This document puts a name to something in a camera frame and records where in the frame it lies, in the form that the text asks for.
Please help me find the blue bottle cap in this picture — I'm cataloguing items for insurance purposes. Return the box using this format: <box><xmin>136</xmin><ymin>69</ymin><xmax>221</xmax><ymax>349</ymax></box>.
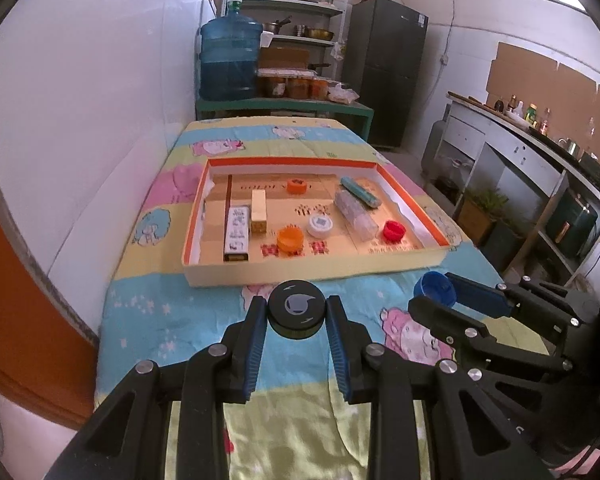
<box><xmin>413</xmin><ymin>271</ymin><xmax>457</xmax><ymax>308</ymax></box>

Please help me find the black bottle cap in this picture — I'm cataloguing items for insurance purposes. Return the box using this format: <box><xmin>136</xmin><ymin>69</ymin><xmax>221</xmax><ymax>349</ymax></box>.
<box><xmin>266</xmin><ymin>280</ymin><xmax>326</xmax><ymax>340</ymax></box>

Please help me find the clear glitter lighter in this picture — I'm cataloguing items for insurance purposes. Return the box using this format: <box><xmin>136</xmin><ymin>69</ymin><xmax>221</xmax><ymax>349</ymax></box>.
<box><xmin>334</xmin><ymin>188</ymin><xmax>379</xmax><ymax>242</ymax></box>

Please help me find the red bottle cap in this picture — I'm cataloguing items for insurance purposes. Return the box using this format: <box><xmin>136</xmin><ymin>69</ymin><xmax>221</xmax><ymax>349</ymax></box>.
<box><xmin>382</xmin><ymin>220</ymin><xmax>406</xmax><ymax>244</ymax></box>

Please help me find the plain orange bottle cap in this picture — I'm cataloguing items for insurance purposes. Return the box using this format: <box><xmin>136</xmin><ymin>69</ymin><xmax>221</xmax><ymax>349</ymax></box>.
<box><xmin>276</xmin><ymin>226</ymin><xmax>304</xmax><ymax>254</ymax></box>

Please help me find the white QR code cap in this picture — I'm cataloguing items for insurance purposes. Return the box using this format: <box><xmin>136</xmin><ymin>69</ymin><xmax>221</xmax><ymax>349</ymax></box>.
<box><xmin>306</xmin><ymin>214</ymin><xmax>334</xmax><ymax>240</ymax></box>

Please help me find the white Hello Kitty lighter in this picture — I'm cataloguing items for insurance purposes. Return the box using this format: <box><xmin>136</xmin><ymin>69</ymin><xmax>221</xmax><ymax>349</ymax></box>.
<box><xmin>223</xmin><ymin>206</ymin><xmax>250</xmax><ymax>262</ymax></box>

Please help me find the gold lighter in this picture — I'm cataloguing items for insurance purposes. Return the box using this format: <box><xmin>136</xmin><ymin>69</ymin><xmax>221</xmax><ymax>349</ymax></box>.
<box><xmin>250</xmin><ymin>190</ymin><xmax>268</xmax><ymax>234</ymax></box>

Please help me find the teal patterned lighter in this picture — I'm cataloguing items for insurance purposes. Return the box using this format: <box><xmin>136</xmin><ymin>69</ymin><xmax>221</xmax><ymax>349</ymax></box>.
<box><xmin>340</xmin><ymin>177</ymin><xmax>381</xmax><ymax>209</ymax></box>

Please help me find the orange cap with black label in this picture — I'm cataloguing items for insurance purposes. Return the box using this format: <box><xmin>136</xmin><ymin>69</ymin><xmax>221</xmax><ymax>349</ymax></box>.
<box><xmin>286</xmin><ymin>179</ymin><xmax>309</xmax><ymax>195</ymax></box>

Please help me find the potted green plant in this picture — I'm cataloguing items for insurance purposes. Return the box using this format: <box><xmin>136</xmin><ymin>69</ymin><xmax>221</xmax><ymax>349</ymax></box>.
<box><xmin>456</xmin><ymin>188</ymin><xmax>508</xmax><ymax>247</ymax></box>

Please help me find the white kitchen counter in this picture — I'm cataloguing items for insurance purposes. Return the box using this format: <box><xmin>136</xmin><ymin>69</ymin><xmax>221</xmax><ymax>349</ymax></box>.
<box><xmin>422</xmin><ymin>93</ymin><xmax>600</xmax><ymax>290</ymax></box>

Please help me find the orange rimmed cardboard tray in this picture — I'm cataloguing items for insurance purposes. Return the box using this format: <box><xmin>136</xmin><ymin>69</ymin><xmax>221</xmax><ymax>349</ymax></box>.
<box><xmin>182</xmin><ymin>157</ymin><xmax>451</xmax><ymax>287</ymax></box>

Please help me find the green sauce bottle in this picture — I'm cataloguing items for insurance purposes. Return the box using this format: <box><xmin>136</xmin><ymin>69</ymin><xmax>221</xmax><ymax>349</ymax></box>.
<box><xmin>524</xmin><ymin>103</ymin><xmax>538</xmax><ymax>127</ymax></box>

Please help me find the brown wooden door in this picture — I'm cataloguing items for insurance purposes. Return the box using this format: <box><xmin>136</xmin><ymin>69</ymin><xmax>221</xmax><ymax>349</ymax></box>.
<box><xmin>0</xmin><ymin>226</ymin><xmax>97</xmax><ymax>429</ymax></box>

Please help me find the green metal table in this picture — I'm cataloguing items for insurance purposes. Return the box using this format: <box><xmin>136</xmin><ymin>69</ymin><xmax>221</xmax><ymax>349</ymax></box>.
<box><xmin>195</xmin><ymin>98</ymin><xmax>374</xmax><ymax>141</ymax></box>

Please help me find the dark green refrigerator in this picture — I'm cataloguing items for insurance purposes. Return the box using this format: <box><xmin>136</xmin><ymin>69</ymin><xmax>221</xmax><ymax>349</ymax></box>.
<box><xmin>341</xmin><ymin>0</ymin><xmax>428</xmax><ymax>148</ymax></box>

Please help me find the cardboard box on table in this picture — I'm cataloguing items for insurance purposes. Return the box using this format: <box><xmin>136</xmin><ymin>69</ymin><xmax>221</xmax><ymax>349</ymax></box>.
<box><xmin>259</xmin><ymin>47</ymin><xmax>310</xmax><ymax>70</ymax></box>

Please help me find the blue water jug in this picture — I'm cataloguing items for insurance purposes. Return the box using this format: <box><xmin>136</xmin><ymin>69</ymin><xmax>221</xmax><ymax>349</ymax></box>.
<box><xmin>199</xmin><ymin>0</ymin><xmax>263</xmax><ymax>101</ymax></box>

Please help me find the white storage shelf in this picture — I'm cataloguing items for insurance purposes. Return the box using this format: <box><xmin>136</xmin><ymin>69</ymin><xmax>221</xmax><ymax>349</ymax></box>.
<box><xmin>221</xmin><ymin>0</ymin><xmax>351</xmax><ymax>79</ymax></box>

